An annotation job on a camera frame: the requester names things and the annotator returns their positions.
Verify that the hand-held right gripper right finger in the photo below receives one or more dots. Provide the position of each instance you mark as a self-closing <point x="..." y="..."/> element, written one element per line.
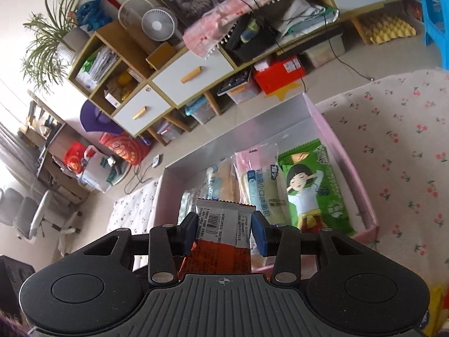
<point x="261" y="233"/>

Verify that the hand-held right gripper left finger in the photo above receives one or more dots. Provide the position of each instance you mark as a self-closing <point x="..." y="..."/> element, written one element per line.
<point x="189" y="233"/>

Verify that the pale blue clear packet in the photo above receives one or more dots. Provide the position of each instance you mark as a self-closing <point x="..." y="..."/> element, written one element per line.
<point x="189" y="203"/>

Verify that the white orange barcode snack packet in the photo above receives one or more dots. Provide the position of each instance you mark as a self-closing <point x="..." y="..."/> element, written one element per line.
<point x="221" y="224"/>

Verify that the clear bread roll packet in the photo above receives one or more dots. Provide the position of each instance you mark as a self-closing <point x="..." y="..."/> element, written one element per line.
<point x="266" y="200"/>

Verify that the green snack packet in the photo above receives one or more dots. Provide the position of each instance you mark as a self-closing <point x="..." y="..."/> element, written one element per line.
<point x="308" y="189"/>

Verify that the clear cracker packet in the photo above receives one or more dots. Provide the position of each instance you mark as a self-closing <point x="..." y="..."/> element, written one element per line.
<point x="224" y="179"/>

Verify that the pink translucent snack packet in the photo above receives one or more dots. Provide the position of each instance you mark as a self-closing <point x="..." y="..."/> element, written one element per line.
<point x="245" y="159"/>

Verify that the pink cardboard box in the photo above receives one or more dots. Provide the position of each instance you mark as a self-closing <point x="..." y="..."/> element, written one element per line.
<point x="245" y="130"/>

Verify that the white round device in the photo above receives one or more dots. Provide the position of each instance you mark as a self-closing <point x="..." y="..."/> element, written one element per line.
<point x="156" y="160"/>

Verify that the small clear storage box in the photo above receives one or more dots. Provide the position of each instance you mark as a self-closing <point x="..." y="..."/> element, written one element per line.
<point x="170" y="130"/>

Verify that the red printed gift bag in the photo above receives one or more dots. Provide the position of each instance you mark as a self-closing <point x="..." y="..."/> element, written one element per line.
<point x="122" y="147"/>

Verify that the white paper bag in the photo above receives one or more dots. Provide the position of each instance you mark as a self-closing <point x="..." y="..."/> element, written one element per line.
<point x="94" y="175"/>

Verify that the blue lid storage box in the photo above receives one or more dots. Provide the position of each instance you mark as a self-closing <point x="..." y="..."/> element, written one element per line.
<point x="200" y="110"/>

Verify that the red paper bag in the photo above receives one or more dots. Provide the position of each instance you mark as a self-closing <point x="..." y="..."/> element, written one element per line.
<point x="75" y="158"/>

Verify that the wooden desk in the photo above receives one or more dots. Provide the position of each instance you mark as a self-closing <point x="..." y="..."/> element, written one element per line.
<point x="63" y="168"/>

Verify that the orange label storage box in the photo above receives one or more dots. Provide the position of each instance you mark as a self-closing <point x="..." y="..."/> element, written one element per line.
<point x="242" y="91"/>

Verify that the white office chair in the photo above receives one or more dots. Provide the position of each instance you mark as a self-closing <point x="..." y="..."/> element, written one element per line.
<point x="38" y="214"/>

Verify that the purple hat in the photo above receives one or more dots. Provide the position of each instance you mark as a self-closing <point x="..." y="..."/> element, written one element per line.
<point x="91" y="116"/>

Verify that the red flat box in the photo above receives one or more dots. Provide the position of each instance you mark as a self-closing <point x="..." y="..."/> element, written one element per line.
<point x="277" y="75"/>

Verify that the yellow bag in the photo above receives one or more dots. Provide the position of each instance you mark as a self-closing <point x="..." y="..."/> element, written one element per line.
<point x="124" y="84"/>

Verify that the brown cardboard box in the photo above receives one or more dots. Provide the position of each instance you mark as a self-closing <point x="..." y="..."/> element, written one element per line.
<point x="161" y="56"/>

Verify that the grey office chair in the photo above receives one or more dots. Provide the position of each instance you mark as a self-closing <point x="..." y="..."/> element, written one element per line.
<point x="10" y="205"/>

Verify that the black bag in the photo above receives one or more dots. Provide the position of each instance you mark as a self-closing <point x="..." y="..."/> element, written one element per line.
<point x="252" y="47"/>

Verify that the stack of papers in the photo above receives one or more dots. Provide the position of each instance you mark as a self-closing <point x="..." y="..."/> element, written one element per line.
<point x="100" y="65"/>

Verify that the pink cherry cloth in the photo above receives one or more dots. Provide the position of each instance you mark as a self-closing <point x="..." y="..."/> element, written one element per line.
<point x="217" y="24"/>

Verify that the small white fan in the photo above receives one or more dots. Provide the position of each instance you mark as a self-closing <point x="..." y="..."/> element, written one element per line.
<point x="159" y="24"/>

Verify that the wooden cabinet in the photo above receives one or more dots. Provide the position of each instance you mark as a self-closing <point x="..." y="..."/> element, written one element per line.
<point x="112" y="33"/>

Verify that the white green folded cloth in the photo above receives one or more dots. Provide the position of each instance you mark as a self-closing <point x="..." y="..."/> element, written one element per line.
<point x="301" y="14"/>

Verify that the potted green plant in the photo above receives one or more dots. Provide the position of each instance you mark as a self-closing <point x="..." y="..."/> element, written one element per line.
<point x="72" y="42"/>

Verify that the round white fan grille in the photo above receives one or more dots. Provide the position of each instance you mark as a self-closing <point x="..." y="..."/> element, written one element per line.
<point x="131" y="14"/>

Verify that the yellow egg tray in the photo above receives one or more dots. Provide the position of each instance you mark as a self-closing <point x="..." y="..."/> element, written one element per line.
<point x="386" y="30"/>

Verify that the blue plush toy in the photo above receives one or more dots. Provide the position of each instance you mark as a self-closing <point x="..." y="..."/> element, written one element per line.
<point x="91" y="12"/>

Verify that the blue plastic stool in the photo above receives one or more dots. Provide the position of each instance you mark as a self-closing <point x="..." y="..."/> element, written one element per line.
<point x="433" y="7"/>

